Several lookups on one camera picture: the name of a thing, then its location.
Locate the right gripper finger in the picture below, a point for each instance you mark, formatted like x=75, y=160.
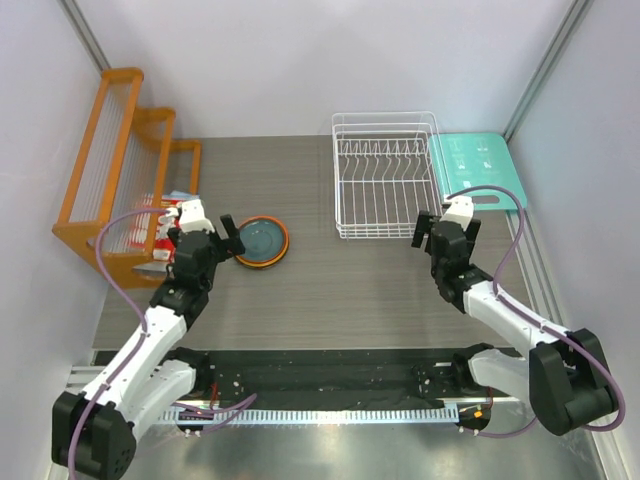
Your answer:
x=423, y=214
x=472, y=231

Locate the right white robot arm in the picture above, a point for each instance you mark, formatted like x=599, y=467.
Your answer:
x=562, y=375

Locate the white slotted cable duct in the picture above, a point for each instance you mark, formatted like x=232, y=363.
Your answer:
x=253, y=417

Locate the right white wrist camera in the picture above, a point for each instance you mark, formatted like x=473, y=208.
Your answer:
x=460, y=210

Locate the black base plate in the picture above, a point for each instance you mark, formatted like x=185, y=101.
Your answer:
x=336, y=380

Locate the lime green plate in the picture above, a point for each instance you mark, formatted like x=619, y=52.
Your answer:
x=256, y=267

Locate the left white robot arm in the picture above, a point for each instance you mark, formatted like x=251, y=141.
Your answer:
x=96, y=431

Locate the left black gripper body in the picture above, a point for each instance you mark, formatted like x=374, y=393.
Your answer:
x=218, y=248

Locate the white wire dish rack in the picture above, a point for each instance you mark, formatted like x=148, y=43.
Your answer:
x=383, y=172

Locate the teal cutting board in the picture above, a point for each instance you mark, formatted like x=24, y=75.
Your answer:
x=463, y=160

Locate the orange plate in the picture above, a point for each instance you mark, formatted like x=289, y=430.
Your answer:
x=286, y=245

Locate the dark brown plate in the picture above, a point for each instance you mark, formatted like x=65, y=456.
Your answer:
x=262, y=241

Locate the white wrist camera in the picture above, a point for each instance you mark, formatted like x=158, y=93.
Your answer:
x=460, y=210
x=188, y=216

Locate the orange wooden shelf rack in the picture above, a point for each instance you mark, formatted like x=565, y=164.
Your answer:
x=123, y=165

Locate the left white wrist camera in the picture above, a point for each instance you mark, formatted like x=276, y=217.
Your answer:
x=188, y=216

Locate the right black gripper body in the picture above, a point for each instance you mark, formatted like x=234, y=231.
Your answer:
x=428, y=244

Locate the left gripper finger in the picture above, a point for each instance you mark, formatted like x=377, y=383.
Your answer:
x=229, y=226
x=235, y=246

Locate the aluminium frame rail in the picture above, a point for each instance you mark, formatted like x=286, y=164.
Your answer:
x=332, y=293

